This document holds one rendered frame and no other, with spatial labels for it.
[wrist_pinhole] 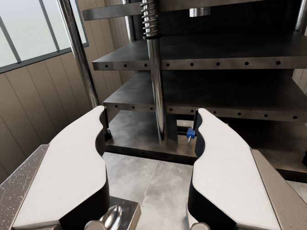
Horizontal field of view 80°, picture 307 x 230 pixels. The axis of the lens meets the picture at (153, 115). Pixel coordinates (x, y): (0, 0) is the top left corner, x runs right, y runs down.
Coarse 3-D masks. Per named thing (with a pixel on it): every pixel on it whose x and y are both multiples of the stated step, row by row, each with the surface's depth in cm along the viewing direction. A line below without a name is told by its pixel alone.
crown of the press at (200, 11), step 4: (196, 8) 96; (200, 8) 95; (204, 8) 95; (208, 8) 96; (192, 12) 98; (196, 12) 97; (200, 12) 96; (204, 12) 96; (208, 12) 97; (192, 16) 99
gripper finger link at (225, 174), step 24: (216, 120) 11; (216, 144) 9; (240, 144) 9; (216, 168) 7; (240, 168) 8; (192, 192) 7; (216, 192) 7; (240, 192) 7; (264, 192) 7; (192, 216) 7; (216, 216) 6; (240, 216) 6; (264, 216) 6
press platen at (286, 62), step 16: (224, 32) 137; (240, 32) 130; (256, 32) 123; (272, 32) 117; (288, 32) 111; (128, 48) 124; (144, 48) 118; (160, 48) 113; (176, 48) 108; (192, 48) 103; (208, 48) 99; (224, 48) 95; (240, 48) 91; (256, 48) 88; (272, 48) 85; (288, 48) 82; (304, 48) 79; (96, 64) 102; (112, 64) 99; (128, 64) 96; (144, 64) 93; (176, 64) 88; (192, 64) 88; (208, 64) 83; (224, 64) 81; (240, 64) 79; (256, 64) 77; (272, 64) 75; (288, 64) 74; (304, 64) 72
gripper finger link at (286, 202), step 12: (264, 168) 8; (264, 180) 7; (276, 180) 7; (276, 192) 7; (288, 192) 7; (276, 204) 6; (288, 204) 6; (300, 204) 6; (276, 216) 6; (288, 216) 6; (300, 216) 6; (288, 228) 6; (300, 228) 6
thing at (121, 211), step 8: (112, 200) 74; (120, 200) 73; (128, 200) 73; (112, 208) 71; (120, 208) 71; (128, 208) 70; (136, 208) 70; (104, 216) 69; (112, 216) 70; (120, 216) 69; (128, 216) 67; (136, 216) 70; (104, 224) 68; (112, 224) 68; (120, 224) 65; (128, 224) 65; (136, 224) 70
